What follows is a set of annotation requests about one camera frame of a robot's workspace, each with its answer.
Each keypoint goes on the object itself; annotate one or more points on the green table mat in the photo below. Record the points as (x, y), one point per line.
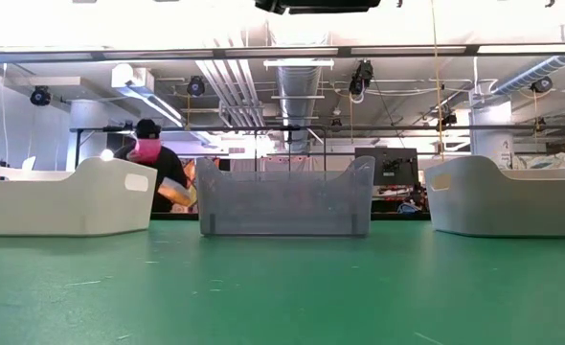
(282, 287)

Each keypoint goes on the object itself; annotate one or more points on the dark monitor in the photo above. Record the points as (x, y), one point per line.
(388, 165)

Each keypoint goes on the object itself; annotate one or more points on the tan package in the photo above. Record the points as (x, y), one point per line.
(177, 191)

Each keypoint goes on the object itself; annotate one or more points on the grey plastic basket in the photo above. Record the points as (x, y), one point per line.
(512, 206)

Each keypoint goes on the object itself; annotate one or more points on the person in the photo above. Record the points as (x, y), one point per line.
(165, 163)

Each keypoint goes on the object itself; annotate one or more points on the white column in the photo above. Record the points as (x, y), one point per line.
(492, 134)

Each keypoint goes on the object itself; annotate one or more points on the white ceiling light fixture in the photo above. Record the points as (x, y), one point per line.
(299, 63)

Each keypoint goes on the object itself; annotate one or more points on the white plastic basket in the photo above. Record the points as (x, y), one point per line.
(62, 201)

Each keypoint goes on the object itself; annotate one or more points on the silver ceiling duct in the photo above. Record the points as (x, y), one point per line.
(299, 96)

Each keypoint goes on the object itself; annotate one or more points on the metal overhead crossbar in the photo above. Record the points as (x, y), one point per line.
(282, 52)

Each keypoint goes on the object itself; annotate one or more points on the clear plastic basket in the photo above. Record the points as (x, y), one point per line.
(282, 206)

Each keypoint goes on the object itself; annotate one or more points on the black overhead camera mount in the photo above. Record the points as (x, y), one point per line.
(321, 5)

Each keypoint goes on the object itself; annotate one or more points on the long black rail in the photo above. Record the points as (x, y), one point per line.
(383, 128)

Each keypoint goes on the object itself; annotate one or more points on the black aluminium table frame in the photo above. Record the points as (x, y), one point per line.
(397, 216)

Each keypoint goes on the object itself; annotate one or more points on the blue flexible duct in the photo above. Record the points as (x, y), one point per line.
(536, 72)

